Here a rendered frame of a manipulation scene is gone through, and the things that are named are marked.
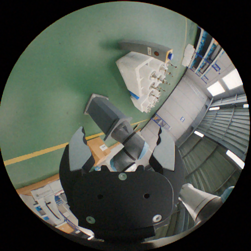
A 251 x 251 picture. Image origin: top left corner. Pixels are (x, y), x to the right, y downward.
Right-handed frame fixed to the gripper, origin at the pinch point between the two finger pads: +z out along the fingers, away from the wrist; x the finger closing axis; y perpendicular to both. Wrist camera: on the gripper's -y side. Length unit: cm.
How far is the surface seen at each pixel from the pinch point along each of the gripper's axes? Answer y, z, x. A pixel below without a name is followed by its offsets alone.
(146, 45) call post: -29.5, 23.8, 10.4
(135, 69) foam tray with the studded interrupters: -16.7, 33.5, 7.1
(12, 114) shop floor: -9, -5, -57
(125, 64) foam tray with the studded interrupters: -21.0, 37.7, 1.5
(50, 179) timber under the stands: 100, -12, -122
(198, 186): 251, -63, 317
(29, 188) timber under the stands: 81, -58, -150
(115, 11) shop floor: -58, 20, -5
